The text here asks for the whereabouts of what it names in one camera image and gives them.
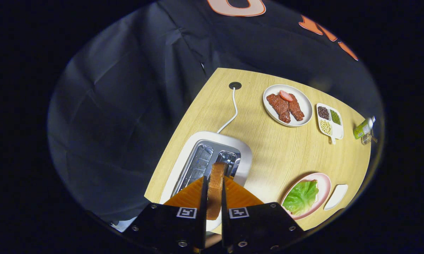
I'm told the green and silver bottle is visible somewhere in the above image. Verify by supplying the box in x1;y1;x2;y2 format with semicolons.
353;116;376;140

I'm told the cream toaster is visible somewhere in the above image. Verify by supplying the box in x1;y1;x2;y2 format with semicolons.
159;131;253;231

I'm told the plain bread slice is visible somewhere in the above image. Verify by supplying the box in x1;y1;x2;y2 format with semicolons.
207;162;226;221

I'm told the green lettuce leaf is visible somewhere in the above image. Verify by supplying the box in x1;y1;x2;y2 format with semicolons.
282;180;319;216

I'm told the black backdrop cloth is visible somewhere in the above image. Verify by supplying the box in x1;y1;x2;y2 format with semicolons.
48;0;382;223

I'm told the white toaster cable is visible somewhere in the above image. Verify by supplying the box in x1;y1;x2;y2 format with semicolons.
217;87;239;134

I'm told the white divided dish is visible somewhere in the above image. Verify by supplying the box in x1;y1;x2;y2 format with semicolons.
316;103;344;145

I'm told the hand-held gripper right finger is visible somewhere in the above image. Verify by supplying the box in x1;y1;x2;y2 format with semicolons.
221;176;306;253

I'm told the metal wire basket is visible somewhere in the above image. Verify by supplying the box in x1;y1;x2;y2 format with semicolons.
361;131;377;145

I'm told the brown meat piece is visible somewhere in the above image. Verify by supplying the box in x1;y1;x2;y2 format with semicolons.
288;93;305;121
267;93;291;123

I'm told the white rounded square dish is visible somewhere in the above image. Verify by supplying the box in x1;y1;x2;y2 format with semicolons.
324;184;348;211

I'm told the white round plate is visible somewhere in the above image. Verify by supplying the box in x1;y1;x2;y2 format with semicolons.
263;84;313;127

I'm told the pink round plate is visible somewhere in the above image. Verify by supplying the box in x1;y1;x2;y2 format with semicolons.
281;172;332;221

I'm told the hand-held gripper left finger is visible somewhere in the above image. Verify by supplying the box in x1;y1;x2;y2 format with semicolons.
123;176;208;253

